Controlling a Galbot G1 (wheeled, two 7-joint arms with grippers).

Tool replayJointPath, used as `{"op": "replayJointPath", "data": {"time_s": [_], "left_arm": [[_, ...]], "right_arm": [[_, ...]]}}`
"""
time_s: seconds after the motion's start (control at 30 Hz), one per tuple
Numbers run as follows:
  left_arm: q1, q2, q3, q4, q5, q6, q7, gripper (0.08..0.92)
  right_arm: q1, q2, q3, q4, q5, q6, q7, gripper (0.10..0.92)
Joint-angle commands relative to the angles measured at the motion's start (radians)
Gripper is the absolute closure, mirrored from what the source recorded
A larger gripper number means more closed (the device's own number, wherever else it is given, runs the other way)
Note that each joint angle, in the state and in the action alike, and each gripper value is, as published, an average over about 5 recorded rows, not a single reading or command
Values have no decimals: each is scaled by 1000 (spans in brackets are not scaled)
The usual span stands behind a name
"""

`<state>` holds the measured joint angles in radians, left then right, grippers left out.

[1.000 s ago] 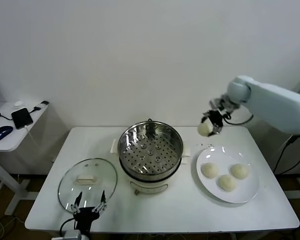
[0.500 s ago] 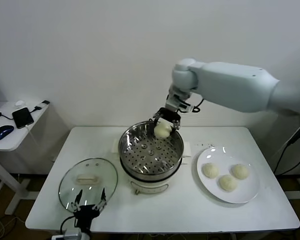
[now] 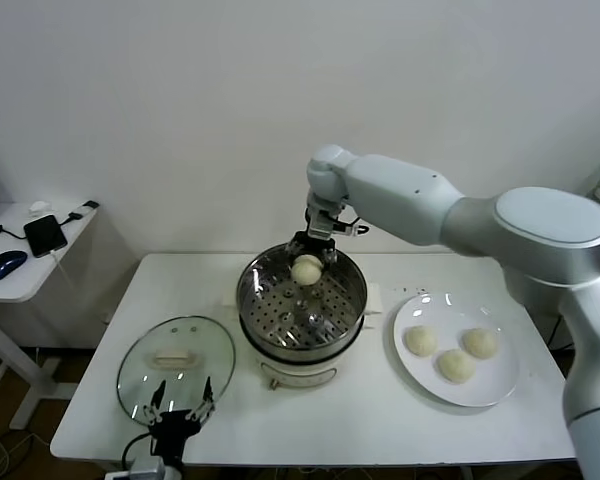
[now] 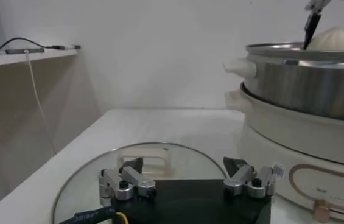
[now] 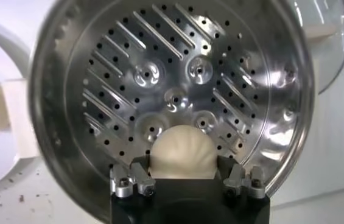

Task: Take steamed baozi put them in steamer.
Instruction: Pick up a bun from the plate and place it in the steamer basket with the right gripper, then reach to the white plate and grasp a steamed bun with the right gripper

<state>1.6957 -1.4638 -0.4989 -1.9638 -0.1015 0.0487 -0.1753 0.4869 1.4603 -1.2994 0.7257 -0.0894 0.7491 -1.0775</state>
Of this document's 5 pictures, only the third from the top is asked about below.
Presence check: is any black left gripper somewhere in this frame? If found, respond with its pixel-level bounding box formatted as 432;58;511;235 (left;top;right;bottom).
142;377;215;459

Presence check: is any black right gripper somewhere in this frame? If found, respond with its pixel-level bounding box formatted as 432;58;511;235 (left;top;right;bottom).
285;232;338;274

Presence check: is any white steamed baozi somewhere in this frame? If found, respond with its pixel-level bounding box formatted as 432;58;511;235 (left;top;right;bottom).
437;349;476;386
460;327;499;361
404;326;439;359
290;253;324;287

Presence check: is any glass lid with cream handle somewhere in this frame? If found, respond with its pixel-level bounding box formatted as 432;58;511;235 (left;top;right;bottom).
115;314;237;426

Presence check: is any perforated steel steamer basket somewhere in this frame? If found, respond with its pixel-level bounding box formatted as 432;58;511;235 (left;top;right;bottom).
236;243;369;362

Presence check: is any cream electric cooker base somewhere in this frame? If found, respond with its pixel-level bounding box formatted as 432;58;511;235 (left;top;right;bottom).
222;277;384;392

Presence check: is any white round plate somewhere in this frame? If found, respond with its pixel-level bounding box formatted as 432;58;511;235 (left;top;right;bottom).
392;292;521;407

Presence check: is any white side desk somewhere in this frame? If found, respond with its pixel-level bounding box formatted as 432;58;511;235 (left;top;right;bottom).
0;202;101;431

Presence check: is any black smartphone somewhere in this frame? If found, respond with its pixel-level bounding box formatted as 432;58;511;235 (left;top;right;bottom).
23;215;69;259

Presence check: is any white adapter with black plugs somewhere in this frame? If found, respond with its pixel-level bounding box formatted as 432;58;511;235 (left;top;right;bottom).
67;200;100;224

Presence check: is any blue computer mouse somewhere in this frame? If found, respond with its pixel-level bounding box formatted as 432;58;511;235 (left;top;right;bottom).
0;250;30;281

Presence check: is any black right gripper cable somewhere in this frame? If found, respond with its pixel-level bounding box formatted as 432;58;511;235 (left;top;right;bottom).
329;215;370;236

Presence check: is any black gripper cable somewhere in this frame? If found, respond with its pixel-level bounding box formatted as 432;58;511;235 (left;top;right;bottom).
329;215;370;236
121;432;156;471

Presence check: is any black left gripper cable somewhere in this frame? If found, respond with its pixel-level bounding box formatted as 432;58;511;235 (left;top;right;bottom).
121;432;156;471

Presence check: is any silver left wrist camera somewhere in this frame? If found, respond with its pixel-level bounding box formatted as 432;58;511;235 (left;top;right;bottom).
128;457;167;480

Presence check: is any white charging cable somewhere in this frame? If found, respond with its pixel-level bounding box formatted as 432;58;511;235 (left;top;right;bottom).
49;249;81;301

